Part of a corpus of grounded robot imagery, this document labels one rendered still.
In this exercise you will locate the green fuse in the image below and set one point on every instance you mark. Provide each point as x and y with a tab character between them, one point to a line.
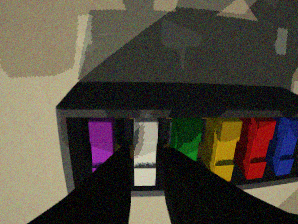
186	135

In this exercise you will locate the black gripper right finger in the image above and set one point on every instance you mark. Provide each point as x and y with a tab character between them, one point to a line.
194	195

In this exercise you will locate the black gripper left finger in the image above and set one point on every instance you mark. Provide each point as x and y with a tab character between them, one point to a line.
103	198

